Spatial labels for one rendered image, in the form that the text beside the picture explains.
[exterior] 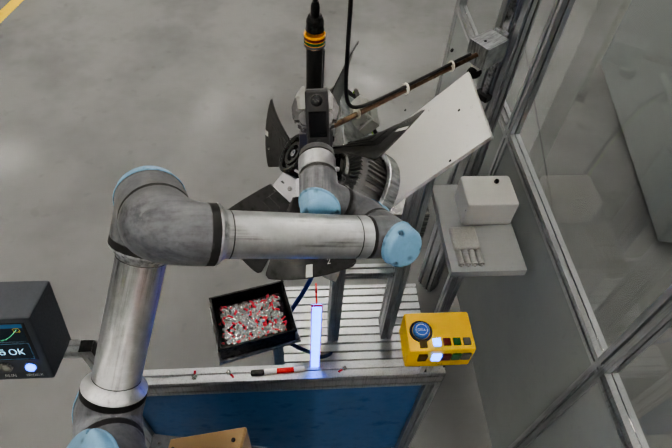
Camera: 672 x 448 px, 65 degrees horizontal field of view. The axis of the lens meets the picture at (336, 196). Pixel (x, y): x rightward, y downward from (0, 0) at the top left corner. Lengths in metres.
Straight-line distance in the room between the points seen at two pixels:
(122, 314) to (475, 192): 1.16
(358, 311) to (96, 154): 1.80
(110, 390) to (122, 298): 0.17
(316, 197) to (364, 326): 1.53
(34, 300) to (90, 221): 1.80
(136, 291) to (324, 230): 0.33
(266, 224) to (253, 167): 2.28
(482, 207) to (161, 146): 2.11
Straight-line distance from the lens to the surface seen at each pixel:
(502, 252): 1.78
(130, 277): 0.94
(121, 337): 0.99
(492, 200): 1.75
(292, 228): 0.83
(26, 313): 1.24
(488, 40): 1.61
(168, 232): 0.78
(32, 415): 2.59
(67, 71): 4.07
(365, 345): 2.38
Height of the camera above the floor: 2.23
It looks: 49 degrees down
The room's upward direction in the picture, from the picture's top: 4 degrees clockwise
